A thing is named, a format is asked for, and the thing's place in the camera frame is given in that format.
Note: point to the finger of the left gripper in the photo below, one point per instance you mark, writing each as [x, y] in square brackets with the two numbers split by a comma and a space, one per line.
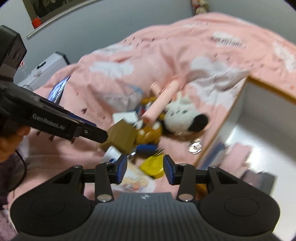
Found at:
[81, 119]
[94, 133]

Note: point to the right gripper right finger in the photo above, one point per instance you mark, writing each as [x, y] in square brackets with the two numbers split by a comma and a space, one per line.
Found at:
[183, 175]

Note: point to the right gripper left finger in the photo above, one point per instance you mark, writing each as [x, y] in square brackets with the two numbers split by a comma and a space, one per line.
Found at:
[107, 174]

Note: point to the white hand cream tube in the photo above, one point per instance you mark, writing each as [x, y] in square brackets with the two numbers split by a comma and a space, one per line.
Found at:
[134, 179]

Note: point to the gold box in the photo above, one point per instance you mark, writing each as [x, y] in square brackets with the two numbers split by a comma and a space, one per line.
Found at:
[122, 136]

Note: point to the yellow tape measure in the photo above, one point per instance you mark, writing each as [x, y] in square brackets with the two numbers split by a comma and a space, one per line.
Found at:
[153, 166]

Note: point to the white charger plug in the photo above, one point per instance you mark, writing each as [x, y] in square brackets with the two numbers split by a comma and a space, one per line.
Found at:
[129, 117]

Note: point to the pink handheld fan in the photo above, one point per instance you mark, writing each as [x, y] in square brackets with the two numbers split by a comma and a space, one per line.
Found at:
[164, 98]

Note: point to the pink mini backpack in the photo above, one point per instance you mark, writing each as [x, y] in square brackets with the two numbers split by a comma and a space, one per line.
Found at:
[235, 161]

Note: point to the dark grey box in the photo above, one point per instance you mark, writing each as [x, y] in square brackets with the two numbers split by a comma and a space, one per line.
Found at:
[263, 181]

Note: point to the person's left hand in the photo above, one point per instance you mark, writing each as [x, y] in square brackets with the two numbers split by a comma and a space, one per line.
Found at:
[10, 143]

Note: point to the silver carabiner keyring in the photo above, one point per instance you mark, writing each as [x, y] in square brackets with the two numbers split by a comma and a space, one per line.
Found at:
[194, 146]

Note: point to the white storage box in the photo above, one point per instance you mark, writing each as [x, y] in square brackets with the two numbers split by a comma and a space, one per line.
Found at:
[40, 75]

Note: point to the smartphone with lit screen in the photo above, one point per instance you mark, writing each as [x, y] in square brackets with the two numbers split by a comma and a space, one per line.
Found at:
[56, 93]

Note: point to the white black plush cat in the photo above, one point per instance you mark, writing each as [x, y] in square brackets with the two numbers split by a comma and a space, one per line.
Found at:
[182, 118]

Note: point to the orange cardboard box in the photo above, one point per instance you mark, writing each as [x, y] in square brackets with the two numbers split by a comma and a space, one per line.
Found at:
[263, 116]

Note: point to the pink cloud-print duvet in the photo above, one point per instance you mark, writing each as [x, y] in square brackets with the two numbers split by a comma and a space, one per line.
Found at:
[211, 53]

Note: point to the stuffed toys on shelf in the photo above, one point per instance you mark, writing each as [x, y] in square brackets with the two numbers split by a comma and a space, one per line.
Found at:
[199, 6]

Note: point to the brown plush keychain toy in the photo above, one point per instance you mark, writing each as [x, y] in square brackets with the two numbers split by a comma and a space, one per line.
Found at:
[148, 134]

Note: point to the window frame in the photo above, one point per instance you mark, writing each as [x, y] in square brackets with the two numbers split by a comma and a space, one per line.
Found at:
[44, 13]

